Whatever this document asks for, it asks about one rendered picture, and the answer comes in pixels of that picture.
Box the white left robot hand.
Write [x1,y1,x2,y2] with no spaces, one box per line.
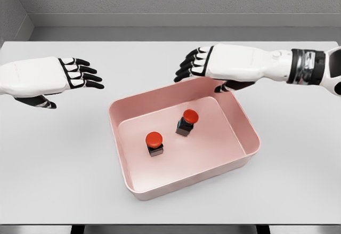
[6,56,105,110]

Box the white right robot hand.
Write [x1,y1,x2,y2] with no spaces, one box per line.
[173,43,265,94]

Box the pink rectangular basket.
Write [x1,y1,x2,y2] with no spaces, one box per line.
[108,76,261,202]

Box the red button industrial switch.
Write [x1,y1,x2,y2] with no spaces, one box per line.
[145,131,165,158]
[175,109,200,138]

